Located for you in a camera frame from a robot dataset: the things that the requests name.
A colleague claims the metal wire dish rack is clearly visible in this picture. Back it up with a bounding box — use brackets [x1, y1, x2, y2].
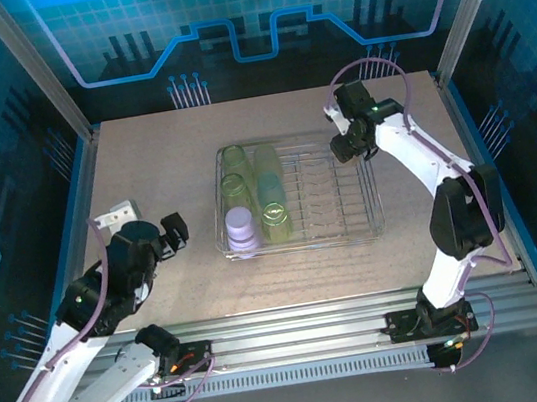
[200, 122, 390, 268]

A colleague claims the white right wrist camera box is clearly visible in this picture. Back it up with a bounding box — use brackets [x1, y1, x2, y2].
[322, 100, 350, 139]

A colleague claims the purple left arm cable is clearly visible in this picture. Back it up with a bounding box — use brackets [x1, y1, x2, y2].
[0, 201, 225, 402]

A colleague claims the grey slotted cable duct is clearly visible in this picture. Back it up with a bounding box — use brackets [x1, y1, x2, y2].
[109, 341, 438, 402]

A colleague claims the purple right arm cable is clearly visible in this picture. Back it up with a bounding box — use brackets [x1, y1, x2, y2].
[319, 40, 530, 384]

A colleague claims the aluminium table side rail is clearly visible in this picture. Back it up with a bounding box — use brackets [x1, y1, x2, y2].
[35, 126, 130, 343]
[430, 59, 537, 297]

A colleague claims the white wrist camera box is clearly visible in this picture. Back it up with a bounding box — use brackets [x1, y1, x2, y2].
[322, 100, 350, 139]
[91, 197, 143, 234]

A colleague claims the teal translucent plastic cup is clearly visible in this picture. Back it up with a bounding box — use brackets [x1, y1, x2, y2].
[252, 169, 290, 213]

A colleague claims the purple plastic cup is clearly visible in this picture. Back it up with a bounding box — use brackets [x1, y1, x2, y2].
[221, 203, 264, 261]

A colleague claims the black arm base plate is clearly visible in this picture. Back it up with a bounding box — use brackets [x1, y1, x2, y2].
[383, 298, 481, 347]
[166, 337, 220, 378]

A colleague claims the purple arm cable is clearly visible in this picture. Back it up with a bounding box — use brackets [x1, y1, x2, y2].
[319, 40, 530, 384]
[0, 201, 225, 402]

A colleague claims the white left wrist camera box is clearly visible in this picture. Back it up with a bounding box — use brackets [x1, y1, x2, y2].
[91, 197, 143, 234]

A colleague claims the aluminium front frame rail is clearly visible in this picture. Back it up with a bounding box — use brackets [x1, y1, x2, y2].
[29, 269, 537, 401]

